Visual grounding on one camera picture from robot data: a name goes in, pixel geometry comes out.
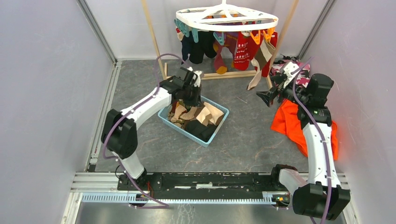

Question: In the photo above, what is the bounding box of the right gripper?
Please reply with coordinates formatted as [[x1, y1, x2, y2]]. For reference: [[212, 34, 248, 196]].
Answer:
[[256, 73, 311, 107]]

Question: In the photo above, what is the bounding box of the cream white sock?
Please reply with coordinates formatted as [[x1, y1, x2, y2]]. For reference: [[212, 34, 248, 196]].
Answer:
[[247, 40, 266, 91]]

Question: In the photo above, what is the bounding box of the red white patterned sock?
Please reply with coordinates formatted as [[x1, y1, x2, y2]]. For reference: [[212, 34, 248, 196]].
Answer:
[[233, 32, 257, 70]]

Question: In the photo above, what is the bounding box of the red santa pattern sock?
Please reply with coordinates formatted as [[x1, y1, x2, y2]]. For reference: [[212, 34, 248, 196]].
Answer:
[[261, 31, 278, 77]]

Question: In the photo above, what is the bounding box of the teal clothespin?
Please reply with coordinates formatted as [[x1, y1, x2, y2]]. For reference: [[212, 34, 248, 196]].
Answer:
[[191, 28, 199, 43], [213, 32, 225, 46]]

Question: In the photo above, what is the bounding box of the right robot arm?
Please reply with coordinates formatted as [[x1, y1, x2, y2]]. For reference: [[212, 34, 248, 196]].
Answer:
[[256, 73, 351, 223]]

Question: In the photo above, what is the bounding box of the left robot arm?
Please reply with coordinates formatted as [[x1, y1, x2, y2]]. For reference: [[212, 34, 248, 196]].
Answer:
[[101, 67, 203, 190]]

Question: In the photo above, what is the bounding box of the wooden hanger stand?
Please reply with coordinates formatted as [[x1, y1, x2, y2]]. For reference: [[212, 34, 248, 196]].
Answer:
[[141, 0, 299, 88]]

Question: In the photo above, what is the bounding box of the white round sock hanger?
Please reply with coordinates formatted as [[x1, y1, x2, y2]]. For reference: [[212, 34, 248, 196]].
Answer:
[[176, 0, 279, 32]]

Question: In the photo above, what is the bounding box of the pink camouflage cloth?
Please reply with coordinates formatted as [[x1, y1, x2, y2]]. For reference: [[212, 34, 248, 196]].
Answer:
[[270, 60, 310, 87]]

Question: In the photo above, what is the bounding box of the tan sock in basket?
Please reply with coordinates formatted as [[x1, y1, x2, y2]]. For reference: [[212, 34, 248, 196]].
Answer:
[[167, 100, 226, 129]]

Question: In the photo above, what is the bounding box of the light blue laundry basket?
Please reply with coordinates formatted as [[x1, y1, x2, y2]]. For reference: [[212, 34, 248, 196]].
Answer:
[[157, 96, 229, 147]]

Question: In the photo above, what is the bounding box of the orange cloth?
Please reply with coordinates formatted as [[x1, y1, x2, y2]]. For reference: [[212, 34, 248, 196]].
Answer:
[[270, 98, 339, 161]]

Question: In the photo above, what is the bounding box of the black hanging sock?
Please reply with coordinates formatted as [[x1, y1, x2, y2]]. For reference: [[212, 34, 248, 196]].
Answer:
[[181, 31, 217, 64]]

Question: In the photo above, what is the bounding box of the orange clothespin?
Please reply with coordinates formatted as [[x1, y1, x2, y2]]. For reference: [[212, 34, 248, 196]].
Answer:
[[250, 30, 262, 45], [262, 27, 275, 42]]

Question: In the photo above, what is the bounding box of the beige red cuffed sock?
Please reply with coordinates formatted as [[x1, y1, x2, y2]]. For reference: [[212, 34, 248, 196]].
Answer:
[[176, 28, 185, 41]]

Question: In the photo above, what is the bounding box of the purple striped hanging sock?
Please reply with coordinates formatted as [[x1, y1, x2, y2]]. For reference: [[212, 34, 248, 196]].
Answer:
[[213, 34, 237, 75]]

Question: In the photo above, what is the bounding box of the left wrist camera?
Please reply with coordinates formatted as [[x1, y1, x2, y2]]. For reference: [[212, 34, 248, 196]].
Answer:
[[187, 67, 204, 87]]

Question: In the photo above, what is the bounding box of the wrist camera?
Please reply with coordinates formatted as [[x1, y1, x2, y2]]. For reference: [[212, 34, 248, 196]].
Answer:
[[281, 62, 299, 88], [187, 67, 204, 87]]

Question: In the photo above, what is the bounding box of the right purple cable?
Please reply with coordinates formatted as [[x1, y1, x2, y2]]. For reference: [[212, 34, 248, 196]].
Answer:
[[290, 57, 333, 224]]

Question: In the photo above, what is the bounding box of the purple cable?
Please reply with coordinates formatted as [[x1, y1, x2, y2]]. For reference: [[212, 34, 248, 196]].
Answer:
[[290, 57, 333, 224], [102, 53, 189, 210]]

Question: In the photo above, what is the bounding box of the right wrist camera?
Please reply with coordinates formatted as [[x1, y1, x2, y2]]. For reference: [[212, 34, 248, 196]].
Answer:
[[281, 62, 299, 88]]

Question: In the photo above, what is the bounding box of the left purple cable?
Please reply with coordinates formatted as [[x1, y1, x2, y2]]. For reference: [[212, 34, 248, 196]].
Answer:
[[102, 53, 189, 210]]

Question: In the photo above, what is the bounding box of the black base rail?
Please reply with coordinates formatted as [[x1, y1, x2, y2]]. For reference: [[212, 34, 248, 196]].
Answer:
[[136, 172, 290, 200]]

